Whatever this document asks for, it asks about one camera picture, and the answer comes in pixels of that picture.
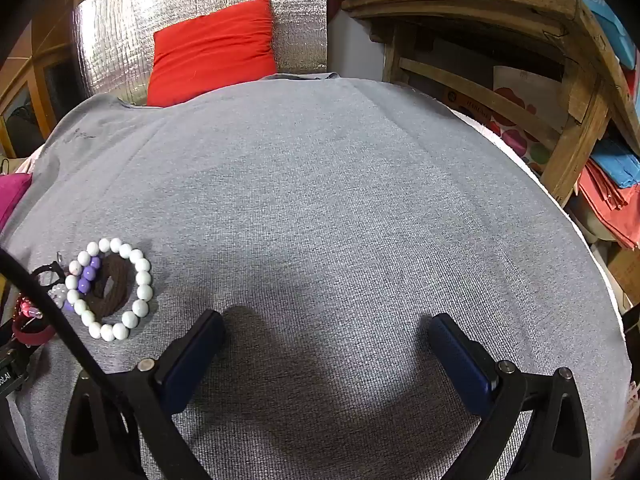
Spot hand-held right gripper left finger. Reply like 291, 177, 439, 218
59, 309, 227, 480

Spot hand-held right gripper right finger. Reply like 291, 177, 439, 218
429, 313, 592, 480

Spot red bead bracelet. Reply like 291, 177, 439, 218
14, 295, 46, 321

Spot white bead bracelet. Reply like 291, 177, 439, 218
65, 237, 153, 342

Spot brown hair tie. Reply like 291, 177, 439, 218
82, 252, 138, 318

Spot purple bead bracelet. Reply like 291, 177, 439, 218
62, 255, 103, 313

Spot magenta pillow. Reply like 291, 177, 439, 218
0, 174, 33, 231

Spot coral folded cloths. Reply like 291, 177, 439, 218
577, 160, 640, 251

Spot blue folded cloth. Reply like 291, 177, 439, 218
590, 137, 640, 188

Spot dark printed box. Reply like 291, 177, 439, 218
444, 84, 497, 127

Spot spotted paper bag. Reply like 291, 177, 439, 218
492, 65, 563, 176

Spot red pillow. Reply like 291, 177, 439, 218
147, 0, 278, 108

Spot wooden cabinet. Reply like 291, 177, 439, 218
0, 10, 83, 158

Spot silver foil insulation sheet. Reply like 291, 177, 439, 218
72, 0, 328, 106

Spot wooden chair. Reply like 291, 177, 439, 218
342, 0, 640, 206

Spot black cable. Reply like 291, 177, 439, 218
0, 247, 138, 433

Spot black hair tie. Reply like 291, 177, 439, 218
31, 261, 67, 291

